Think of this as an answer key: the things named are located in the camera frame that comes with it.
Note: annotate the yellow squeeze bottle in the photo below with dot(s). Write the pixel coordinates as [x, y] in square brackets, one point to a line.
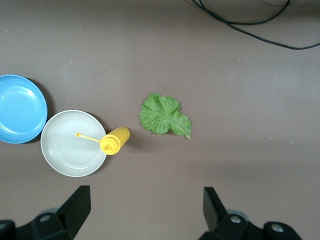
[117, 141]

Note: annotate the beige plate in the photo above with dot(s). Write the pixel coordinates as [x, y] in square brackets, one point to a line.
[67, 155]

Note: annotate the blue plate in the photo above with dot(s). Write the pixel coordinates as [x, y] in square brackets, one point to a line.
[21, 110]

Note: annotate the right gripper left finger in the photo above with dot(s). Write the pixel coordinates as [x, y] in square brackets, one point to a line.
[72, 212]

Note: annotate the green lettuce leaf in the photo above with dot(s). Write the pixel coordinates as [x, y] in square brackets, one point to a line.
[162, 117]

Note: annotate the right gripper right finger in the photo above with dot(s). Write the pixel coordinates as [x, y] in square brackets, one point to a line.
[215, 217]

